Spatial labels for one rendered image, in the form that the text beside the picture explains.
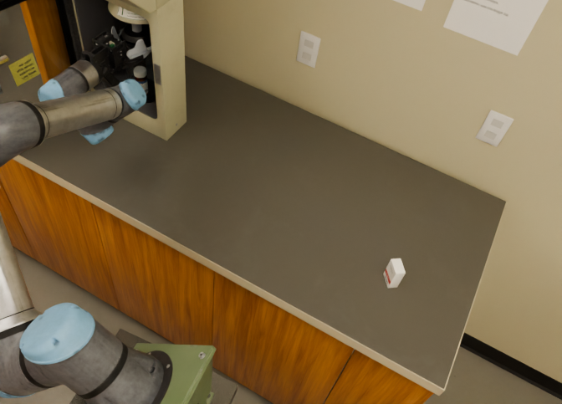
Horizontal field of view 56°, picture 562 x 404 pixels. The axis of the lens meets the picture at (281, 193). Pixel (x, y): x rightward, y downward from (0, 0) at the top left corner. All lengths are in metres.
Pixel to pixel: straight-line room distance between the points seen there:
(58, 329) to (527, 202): 1.44
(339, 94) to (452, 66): 0.40
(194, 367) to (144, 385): 0.10
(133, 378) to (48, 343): 0.17
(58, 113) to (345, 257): 0.83
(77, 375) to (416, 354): 0.82
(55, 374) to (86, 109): 0.56
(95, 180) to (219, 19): 0.71
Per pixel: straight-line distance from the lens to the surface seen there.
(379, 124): 1.82
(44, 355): 1.00
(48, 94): 1.43
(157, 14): 1.44
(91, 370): 1.02
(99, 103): 1.28
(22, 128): 1.11
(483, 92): 1.65
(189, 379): 1.03
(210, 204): 1.56
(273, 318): 1.57
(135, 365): 1.06
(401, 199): 1.69
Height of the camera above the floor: 2.17
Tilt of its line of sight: 51 degrees down
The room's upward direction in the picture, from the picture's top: 11 degrees clockwise
